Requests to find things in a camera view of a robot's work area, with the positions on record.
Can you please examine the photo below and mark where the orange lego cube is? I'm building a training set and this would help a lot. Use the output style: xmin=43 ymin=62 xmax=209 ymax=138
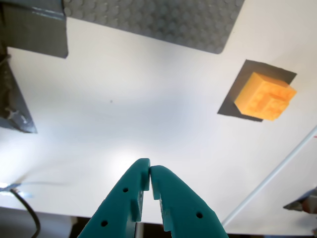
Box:
xmin=234 ymin=71 xmax=297 ymax=121

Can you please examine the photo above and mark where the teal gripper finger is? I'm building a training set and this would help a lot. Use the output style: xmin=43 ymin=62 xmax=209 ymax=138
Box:
xmin=77 ymin=158 xmax=151 ymax=238
xmin=150 ymin=165 xmax=230 ymax=238

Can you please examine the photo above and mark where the black camera cable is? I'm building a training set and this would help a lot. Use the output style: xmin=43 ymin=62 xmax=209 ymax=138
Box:
xmin=9 ymin=188 xmax=42 ymax=238

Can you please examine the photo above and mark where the grey tape patch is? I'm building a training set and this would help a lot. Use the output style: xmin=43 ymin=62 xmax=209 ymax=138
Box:
xmin=217 ymin=59 xmax=297 ymax=123

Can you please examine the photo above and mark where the dark grey flat piece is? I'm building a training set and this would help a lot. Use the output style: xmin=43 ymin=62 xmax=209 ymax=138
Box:
xmin=283 ymin=186 xmax=317 ymax=214

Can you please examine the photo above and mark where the grey studded lego baseplate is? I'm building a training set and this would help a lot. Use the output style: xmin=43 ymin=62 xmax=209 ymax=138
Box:
xmin=63 ymin=0 xmax=246 ymax=55

